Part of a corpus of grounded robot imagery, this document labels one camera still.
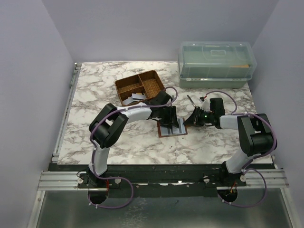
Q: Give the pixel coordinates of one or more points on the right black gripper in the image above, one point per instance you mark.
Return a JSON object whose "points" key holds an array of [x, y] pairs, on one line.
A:
{"points": [[194, 118]]}

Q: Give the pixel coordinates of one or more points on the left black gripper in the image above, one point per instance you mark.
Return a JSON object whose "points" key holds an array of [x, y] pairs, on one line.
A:
{"points": [[171, 120]]}

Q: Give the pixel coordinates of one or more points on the brown leather card holder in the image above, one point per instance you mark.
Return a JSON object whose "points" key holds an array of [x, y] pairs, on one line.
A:
{"points": [[172, 131]]}

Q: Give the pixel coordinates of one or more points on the brown woven basket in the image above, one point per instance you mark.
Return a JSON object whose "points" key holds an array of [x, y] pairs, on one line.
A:
{"points": [[148, 84]]}

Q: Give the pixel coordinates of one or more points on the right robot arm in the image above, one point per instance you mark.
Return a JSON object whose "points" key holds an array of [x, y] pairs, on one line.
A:
{"points": [[256, 137]]}

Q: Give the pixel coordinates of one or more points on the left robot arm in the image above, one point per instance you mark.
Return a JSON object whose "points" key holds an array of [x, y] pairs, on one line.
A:
{"points": [[107, 127]]}

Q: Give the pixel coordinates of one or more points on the stack of credit cards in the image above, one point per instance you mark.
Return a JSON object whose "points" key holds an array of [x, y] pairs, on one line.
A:
{"points": [[135, 97]]}

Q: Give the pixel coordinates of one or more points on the clear lidded plastic box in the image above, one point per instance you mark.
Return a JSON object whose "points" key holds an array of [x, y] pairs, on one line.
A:
{"points": [[215, 64]]}

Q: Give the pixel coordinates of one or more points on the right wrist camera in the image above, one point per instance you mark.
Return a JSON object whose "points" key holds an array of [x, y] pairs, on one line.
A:
{"points": [[204, 104]]}

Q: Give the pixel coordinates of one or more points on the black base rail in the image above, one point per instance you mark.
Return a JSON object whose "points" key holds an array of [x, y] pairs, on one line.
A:
{"points": [[152, 181]]}

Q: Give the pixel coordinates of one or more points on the aluminium side rail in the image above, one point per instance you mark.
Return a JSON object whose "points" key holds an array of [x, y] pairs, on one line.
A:
{"points": [[72, 88]]}

